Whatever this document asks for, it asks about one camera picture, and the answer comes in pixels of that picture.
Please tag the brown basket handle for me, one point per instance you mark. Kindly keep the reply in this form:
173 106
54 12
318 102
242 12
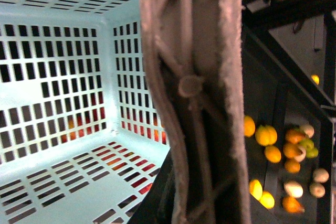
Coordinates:
193 66

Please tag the light blue plastic basket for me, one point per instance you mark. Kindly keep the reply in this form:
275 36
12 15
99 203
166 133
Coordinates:
81 141

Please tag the yellow lemon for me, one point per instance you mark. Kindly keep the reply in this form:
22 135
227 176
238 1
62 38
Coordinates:
272 154
249 126

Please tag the yellow lemon lower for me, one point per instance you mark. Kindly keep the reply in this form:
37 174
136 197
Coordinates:
272 154

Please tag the yellow starfruit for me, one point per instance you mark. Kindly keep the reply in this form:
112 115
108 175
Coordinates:
266 135

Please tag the black fruit display shelf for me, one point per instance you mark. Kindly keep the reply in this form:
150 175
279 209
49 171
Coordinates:
277 91

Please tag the orange fruit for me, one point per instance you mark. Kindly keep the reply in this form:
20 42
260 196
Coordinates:
292 166

